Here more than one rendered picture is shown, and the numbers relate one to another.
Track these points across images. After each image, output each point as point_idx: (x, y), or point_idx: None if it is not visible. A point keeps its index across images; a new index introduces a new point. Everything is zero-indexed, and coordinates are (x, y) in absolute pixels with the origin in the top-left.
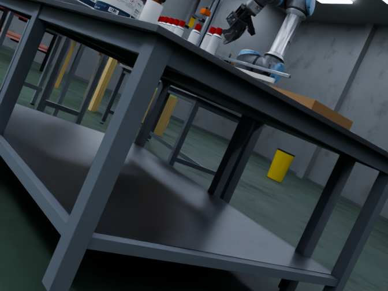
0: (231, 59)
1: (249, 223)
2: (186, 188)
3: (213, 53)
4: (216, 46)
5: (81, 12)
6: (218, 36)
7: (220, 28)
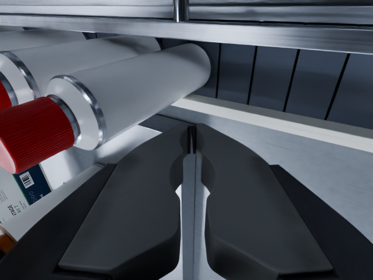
0: (322, 50)
1: None
2: None
3: (175, 79)
4: (150, 98)
5: None
6: (100, 136)
7: (16, 171)
